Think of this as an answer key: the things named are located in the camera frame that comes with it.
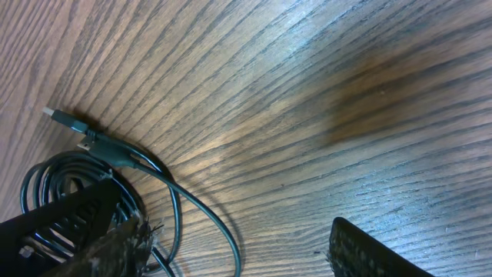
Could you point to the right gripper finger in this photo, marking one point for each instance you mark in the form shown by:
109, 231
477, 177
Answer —
354, 253

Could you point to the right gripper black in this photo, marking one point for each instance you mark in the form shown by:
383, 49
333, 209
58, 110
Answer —
43, 238

